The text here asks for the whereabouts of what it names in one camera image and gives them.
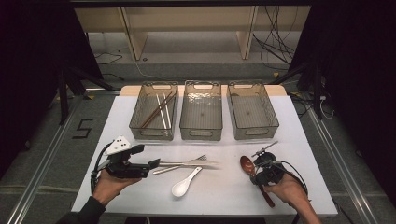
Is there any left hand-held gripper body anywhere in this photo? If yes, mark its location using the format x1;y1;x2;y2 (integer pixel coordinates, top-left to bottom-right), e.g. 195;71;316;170
104;134;150;179

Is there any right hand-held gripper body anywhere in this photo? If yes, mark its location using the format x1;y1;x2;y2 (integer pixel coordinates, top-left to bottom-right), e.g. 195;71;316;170
251;140;286;187

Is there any reddish brown wooden spoon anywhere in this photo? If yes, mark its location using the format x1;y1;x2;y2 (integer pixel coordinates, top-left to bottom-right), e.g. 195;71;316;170
239;155;276;209

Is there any white ceramic spoon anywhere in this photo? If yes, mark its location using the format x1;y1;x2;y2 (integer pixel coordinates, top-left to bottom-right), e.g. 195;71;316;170
171;166;204;199

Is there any clear grey plastic bin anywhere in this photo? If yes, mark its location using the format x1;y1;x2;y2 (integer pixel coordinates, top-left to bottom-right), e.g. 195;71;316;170
128;81;179;142
226;80;280;141
179;80;224;142

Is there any brown wooden chopstick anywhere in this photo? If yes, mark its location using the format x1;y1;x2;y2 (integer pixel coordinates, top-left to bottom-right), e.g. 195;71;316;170
140;91;174;129
144;93;177;130

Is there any metal table knife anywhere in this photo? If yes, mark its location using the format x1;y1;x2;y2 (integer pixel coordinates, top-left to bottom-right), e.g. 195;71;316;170
157;159;220;168

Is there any metal fork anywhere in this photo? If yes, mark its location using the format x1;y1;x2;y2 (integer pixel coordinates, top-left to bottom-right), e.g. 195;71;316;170
153;153;208;175

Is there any person's left hand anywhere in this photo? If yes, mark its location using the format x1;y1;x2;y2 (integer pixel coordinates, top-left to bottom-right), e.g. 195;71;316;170
92;169;141;206

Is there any person's right hand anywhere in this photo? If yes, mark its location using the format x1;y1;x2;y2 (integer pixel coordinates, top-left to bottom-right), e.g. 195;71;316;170
264;175;309;209

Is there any white table cover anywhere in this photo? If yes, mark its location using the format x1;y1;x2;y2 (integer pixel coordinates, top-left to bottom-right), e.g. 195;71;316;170
71;94;339;217

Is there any black metal stand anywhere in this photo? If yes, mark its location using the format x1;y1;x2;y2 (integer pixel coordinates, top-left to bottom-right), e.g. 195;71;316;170
270;59;325;120
57;64;116;125

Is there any dark curtain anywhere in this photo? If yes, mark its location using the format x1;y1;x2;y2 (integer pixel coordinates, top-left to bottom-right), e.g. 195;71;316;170
289;4;396;197
0;6;104;178

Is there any beige wooden desk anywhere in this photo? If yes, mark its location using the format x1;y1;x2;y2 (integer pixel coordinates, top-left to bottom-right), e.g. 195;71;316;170
74;5;312;62

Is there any right hand-held gripper cable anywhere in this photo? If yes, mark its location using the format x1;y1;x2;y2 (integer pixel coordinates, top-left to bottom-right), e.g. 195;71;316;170
264;160;310;224

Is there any aluminium floor rail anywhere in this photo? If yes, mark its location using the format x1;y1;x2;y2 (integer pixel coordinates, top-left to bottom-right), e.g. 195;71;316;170
6;96;85;224
306;106;379;224

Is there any white floor cable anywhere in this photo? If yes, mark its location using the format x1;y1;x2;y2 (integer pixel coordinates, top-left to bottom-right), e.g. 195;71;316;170
132;52;163;80

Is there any white cable with plug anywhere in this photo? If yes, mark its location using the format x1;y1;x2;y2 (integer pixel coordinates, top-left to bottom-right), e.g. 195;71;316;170
318;94;335;119

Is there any black floor cable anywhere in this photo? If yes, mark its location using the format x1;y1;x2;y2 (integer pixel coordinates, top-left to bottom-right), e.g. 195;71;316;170
93;50;125;82

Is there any bundle of black cables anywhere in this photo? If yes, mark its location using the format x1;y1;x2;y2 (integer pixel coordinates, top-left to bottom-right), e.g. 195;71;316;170
252;5;300;71

